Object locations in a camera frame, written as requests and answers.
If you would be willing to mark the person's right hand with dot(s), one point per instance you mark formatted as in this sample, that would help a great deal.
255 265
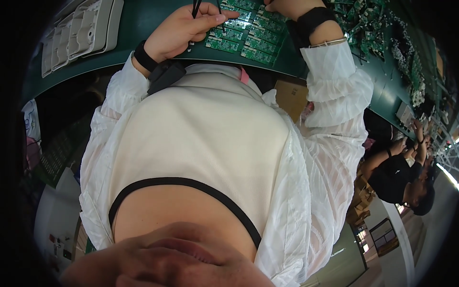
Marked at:
294 7

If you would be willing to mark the black wrist band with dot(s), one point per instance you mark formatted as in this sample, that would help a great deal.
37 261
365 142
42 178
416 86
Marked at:
161 73
312 19

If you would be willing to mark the dark green crate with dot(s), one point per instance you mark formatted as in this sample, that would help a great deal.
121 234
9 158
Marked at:
59 154

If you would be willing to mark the stack of cardboard boxes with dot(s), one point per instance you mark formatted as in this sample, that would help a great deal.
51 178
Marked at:
360 201

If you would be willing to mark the brown cardboard box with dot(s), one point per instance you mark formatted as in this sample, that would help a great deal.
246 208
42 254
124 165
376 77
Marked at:
291 98

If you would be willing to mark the person's right fingers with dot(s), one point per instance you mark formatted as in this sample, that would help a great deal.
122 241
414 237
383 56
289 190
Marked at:
273 5

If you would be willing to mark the hanging white and pink cloth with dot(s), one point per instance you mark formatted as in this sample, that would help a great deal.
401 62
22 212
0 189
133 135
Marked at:
32 132

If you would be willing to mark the green circuit board panel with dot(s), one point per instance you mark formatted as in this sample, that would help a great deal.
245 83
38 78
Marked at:
258 36

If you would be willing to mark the small white box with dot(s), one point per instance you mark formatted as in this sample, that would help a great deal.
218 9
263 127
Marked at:
405 114

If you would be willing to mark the heap of green circuit boards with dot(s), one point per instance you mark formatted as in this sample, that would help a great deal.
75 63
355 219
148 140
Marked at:
373 32

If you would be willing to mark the stack of grey plastic housings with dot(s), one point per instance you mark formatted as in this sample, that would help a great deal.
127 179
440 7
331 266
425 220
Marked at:
82 32

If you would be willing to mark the person's body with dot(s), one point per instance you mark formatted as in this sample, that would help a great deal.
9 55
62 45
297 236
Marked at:
200 143

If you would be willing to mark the person's left hand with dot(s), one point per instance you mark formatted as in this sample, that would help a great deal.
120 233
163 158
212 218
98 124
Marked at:
172 36

